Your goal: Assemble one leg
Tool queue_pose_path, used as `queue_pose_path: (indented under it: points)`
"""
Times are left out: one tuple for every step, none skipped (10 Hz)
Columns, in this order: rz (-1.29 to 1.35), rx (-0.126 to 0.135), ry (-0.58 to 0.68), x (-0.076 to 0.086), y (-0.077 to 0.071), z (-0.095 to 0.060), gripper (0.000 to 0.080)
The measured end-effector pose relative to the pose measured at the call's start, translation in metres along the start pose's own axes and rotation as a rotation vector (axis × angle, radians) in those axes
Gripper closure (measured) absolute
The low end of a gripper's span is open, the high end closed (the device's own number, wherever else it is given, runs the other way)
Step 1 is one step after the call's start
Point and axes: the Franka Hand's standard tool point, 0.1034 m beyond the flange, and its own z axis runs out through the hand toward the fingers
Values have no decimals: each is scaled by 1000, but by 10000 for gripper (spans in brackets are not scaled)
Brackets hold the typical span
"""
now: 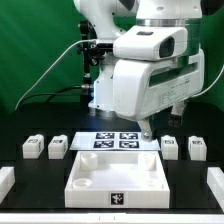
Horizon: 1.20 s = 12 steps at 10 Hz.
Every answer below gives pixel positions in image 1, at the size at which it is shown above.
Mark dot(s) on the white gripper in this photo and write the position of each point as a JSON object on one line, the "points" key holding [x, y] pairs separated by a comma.
{"points": [[142, 88]]}

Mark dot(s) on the white square tabletop tray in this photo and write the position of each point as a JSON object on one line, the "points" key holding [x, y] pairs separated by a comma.
{"points": [[117, 179]]}

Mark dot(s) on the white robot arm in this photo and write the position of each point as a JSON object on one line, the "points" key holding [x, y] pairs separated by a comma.
{"points": [[113, 18]]}

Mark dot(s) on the white block right edge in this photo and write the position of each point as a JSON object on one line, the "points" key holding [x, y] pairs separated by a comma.
{"points": [[215, 181]]}

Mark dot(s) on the white block edge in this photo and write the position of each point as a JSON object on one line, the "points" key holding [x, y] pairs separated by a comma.
{"points": [[215, 181], [7, 180]]}

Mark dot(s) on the white sheet with markers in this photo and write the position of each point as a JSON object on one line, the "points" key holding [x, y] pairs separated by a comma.
{"points": [[98, 141]]}

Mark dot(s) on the white block left edge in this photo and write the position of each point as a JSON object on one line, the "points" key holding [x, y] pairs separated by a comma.
{"points": [[7, 180]]}

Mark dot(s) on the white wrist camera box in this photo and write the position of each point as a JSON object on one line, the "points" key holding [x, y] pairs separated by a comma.
{"points": [[151, 43]]}

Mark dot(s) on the white front table rail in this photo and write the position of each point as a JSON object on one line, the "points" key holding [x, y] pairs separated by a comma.
{"points": [[16, 218]]}

